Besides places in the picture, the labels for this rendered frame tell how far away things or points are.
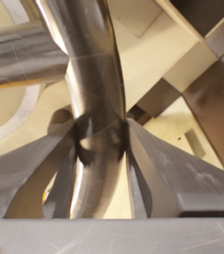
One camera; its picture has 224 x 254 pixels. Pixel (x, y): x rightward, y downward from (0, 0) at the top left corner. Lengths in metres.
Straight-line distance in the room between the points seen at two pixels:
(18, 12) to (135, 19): 0.15
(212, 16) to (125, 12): 0.12
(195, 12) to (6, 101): 0.20
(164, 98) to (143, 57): 0.80
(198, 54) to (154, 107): 0.31
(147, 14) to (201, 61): 0.81
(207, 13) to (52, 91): 0.24
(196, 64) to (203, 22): 0.88
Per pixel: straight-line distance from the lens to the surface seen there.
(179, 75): 1.10
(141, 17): 0.32
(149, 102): 1.12
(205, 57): 1.11
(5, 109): 0.27
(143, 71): 0.34
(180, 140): 0.92
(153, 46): 0.33
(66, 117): 0.36
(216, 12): 0.23
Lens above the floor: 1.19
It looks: 22 degrees down
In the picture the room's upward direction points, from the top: 56 degrees counter-clockwise
